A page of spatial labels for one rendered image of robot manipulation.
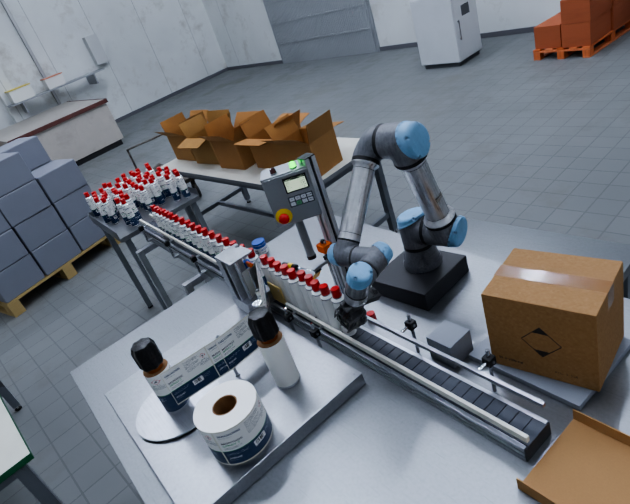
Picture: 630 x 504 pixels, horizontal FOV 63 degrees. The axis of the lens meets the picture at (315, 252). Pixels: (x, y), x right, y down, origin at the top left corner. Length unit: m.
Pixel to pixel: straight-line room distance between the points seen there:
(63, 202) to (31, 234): 0.45
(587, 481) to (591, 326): 0.37
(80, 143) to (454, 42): 6.92
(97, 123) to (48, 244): 5.51
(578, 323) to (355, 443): 0.70
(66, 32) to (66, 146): 3.70
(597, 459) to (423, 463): 0.42
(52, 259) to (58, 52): 8.41
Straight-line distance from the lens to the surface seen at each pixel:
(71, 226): 5.92
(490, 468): 1.51
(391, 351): 1.78
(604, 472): 1.50
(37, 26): 13.64
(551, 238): 2.27
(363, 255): 1.62
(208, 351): 1.84
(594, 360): 1.55
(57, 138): 10.81
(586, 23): 7.36
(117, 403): 2.15
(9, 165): 5.67
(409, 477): 1.52
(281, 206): 1.80
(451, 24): 8.22
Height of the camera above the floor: 2.06
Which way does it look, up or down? 29 degrees down
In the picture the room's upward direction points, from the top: 20 degrees counter-clockwise
